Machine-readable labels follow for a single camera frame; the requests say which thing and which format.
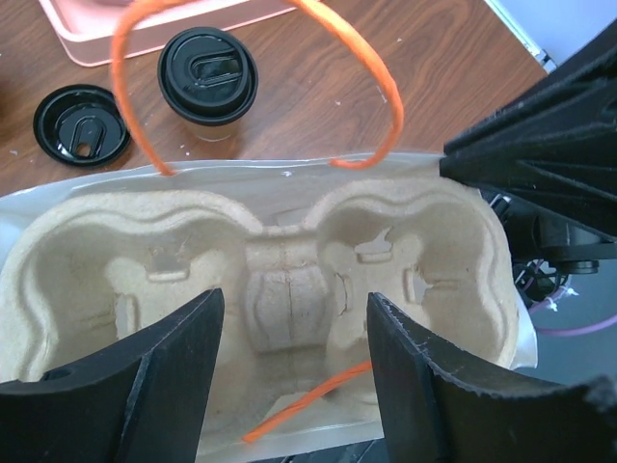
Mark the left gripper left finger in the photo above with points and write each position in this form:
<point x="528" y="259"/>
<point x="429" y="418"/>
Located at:
<point x="141" y="399"/>

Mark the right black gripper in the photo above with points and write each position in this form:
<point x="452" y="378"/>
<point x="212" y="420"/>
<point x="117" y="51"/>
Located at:
<point x="554" y="148"/>

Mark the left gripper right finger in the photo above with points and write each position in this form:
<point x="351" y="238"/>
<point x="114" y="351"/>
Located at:
<point x="439" y="403"/>

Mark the paper bag orange handles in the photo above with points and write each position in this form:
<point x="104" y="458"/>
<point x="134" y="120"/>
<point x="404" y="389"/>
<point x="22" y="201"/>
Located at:
<point x="272" y="191"/>

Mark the brown paper cup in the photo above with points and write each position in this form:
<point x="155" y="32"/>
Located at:
<point x="213" y="131"/>

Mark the black cup lid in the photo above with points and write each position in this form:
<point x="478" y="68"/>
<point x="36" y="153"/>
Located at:
<point x="81" y="126"/>
<point x="207" y="76"/>

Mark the pink plastic tray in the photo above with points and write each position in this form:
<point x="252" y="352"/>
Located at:
<point x="85" y="28"/>

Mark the aluminium frame rails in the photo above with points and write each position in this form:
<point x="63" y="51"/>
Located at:
<point x="538" y="53"/>

